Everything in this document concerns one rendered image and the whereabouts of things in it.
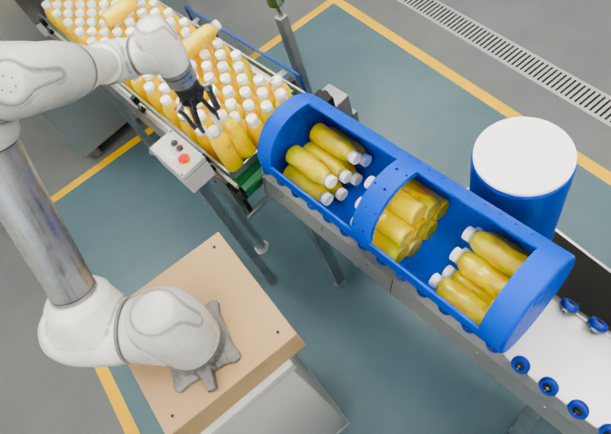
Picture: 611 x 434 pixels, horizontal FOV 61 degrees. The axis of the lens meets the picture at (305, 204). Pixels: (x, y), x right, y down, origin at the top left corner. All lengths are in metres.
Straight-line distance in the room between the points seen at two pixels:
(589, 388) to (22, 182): 1.33
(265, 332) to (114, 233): 2.00
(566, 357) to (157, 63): 1.28
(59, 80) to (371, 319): 1.88
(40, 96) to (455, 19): 2.98
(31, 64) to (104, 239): 2.40
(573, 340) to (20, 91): 1.32
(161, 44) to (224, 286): 0.65
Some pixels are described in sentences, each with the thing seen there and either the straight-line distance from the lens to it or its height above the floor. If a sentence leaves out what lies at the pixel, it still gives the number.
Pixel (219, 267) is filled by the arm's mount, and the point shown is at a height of 1.11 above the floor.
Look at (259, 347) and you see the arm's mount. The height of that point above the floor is 1.10.
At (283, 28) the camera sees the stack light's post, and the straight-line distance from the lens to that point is 2.09.
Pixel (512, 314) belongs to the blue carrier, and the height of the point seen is 1.20.
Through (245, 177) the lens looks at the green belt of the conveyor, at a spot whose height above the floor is 0.90.
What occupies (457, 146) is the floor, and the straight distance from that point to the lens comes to 2.92.
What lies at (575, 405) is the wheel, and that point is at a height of 0.98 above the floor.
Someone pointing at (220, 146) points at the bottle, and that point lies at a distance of 1.72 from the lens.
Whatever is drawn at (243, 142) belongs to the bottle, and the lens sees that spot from 1.79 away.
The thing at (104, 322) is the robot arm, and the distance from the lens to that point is 1.26.
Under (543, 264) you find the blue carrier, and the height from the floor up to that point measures 1.23.
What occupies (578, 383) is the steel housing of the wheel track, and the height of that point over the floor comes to 0.93.
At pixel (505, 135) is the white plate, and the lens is 1.66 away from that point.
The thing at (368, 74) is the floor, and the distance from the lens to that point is 3.33.
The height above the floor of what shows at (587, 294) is 0.15.
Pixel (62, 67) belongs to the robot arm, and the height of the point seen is 1.85.
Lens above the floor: 2.34
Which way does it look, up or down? 56 degrees down
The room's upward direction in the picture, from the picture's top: 25 degrees counter-clockwise
